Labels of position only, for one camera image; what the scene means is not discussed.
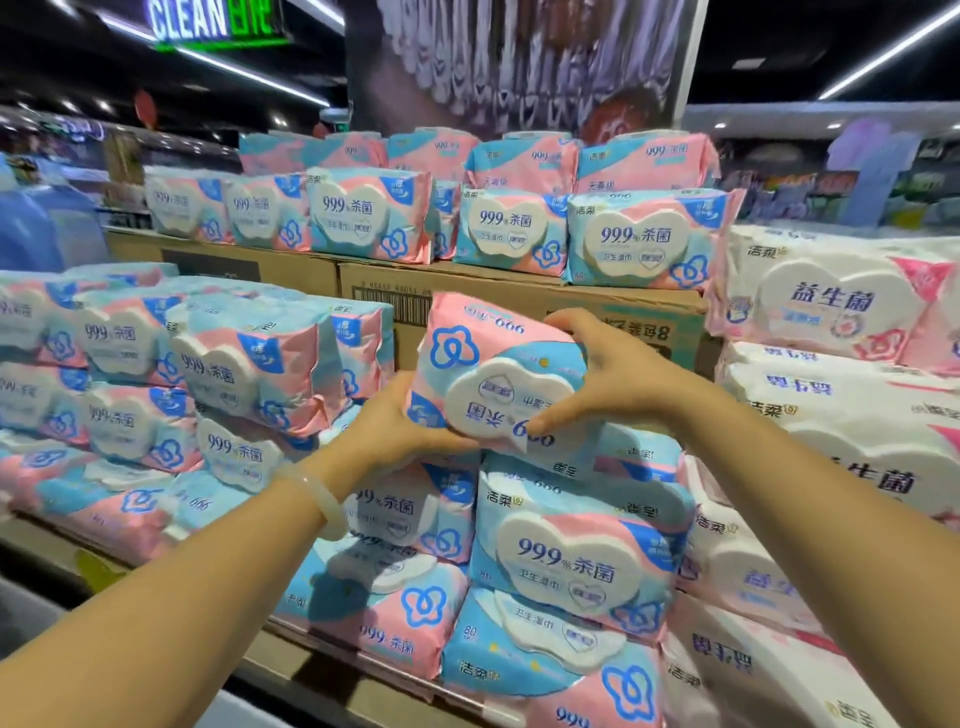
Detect person's left hand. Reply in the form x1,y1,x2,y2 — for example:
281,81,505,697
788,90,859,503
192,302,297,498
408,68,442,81
318,371,482,502

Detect person's right hand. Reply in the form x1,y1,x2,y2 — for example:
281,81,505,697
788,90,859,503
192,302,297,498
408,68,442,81
525,307,711,442

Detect pink blue wipes packet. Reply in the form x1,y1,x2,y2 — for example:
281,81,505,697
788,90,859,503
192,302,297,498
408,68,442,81
405,291,603,478

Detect person's right forearm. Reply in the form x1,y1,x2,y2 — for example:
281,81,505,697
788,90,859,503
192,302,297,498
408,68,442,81
673,381,960,728

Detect person's left forearm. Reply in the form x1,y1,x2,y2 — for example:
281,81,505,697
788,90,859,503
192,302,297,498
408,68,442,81
0,448,354,728

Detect brown cardboard box green print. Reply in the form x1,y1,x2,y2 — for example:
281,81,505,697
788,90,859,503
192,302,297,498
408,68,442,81
337,261,710,373

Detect white jade bangle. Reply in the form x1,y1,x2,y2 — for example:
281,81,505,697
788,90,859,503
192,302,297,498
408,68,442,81
273,461,351,543

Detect pile of pink blue packets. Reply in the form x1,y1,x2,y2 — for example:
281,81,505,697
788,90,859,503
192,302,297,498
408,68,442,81
0,261,700,728

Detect row of pink blue packets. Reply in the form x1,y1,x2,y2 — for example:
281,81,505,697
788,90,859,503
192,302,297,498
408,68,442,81
142,127,747,291

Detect plain brown cardboard box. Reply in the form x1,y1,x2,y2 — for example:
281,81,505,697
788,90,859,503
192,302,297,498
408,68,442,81
105,227,340,300

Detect stack of white pink packets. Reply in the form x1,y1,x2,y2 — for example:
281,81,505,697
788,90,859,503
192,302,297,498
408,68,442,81
658,223,960,728

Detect background store shelves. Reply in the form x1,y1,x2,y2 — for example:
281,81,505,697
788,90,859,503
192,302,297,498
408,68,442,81
716,120,960,234

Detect large hanging poster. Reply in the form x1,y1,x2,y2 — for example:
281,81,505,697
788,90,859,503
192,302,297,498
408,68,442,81
343,0,711,144

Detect yellow shelf tag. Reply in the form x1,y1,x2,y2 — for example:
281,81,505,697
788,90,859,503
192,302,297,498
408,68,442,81
73,549,130,595

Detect purple display cutout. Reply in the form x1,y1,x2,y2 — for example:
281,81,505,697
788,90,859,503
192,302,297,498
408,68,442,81
827,116,922,228

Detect long ceiling light strip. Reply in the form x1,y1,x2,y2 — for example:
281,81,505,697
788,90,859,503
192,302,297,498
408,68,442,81
96,9,333,109
816,0,960,102

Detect illuminated store sign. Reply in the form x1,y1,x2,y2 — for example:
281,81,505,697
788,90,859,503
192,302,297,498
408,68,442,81
145,0,292,52

